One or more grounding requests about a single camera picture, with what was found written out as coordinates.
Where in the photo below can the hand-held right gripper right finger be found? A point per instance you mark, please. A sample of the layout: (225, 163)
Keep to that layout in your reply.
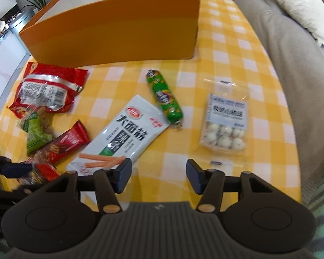
(193, 176)

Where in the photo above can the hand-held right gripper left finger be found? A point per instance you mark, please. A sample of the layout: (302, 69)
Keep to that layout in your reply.
(124, 176)

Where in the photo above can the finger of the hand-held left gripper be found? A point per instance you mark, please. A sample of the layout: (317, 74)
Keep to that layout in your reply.
(16, 169)
(23, 189)

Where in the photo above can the clear red noodle snack packet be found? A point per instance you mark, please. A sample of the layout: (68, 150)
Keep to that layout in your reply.
(44, 164)

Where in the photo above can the white spicy strip packet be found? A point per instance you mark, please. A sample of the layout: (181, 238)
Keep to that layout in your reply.
(124, 137)

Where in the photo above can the red wafer bar packet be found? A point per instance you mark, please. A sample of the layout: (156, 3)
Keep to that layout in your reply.
(67, 140)

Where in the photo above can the large red snack packet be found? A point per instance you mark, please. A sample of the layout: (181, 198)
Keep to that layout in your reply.
(47, 89)

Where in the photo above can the orange cardboard box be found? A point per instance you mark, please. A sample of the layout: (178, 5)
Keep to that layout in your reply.
(110, 37)

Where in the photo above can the small green snack packet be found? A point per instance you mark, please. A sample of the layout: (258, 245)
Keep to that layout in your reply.
(36, 132)

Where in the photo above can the clear bag of white balls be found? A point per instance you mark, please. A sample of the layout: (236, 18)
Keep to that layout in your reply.
(226, 124)

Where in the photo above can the green sausage stick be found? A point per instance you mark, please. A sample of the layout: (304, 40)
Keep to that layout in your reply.
(163, 97)

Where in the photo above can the white cabinet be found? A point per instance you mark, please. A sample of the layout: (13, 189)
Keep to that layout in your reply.
(2, 64)

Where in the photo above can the green striped clothing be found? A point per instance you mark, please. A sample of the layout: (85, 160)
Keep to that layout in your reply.
(321, 207)

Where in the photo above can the yellow checkered tablecloth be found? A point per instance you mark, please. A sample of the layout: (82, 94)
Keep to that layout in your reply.
(232, 45)

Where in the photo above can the grey trash can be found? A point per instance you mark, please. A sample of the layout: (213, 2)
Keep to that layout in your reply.
(23, 23)

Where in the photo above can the grey sofa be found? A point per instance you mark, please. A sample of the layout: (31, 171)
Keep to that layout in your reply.
(286, 59)

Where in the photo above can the beige cushion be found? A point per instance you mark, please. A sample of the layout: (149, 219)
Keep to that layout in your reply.
(297, 2)

